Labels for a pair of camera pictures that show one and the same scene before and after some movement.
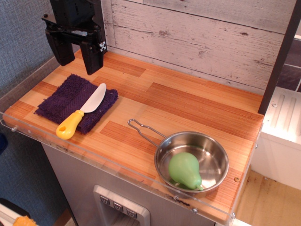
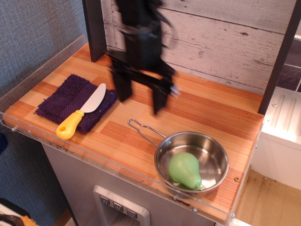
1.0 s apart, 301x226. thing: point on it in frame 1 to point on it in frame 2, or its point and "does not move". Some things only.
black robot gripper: [79, 20] to [142, 60]
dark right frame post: [292, 26] does not move
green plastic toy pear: [184, 168] does not move
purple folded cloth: [72, 94] does not move
